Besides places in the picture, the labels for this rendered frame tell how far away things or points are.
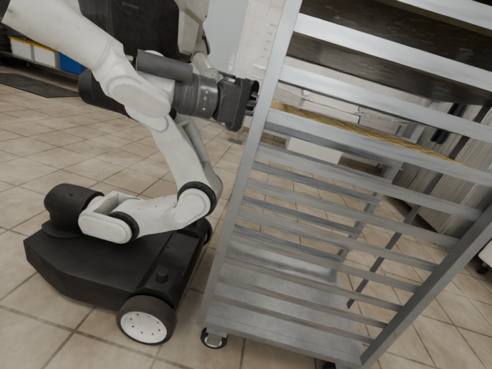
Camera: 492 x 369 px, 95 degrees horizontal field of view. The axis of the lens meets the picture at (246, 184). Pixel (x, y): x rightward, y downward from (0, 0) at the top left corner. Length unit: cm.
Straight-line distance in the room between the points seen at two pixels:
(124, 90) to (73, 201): 71
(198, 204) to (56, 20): 56
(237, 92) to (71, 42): 29
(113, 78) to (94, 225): 68
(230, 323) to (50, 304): 68
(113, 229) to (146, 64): 68
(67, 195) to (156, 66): 77
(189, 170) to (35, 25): 51
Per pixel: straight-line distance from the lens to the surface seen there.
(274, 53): 51
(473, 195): 266
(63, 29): 45
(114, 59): 46
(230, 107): 54
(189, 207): 80
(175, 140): 75
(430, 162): 68
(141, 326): 99
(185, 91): 49
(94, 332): 110
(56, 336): 112
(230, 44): 450
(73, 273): 105
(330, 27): 56
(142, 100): 48
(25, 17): 45
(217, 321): 94
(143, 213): 96
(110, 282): 100
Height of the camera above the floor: 93
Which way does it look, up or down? 25 degrees down
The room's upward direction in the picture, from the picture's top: 17 degrees clockwise
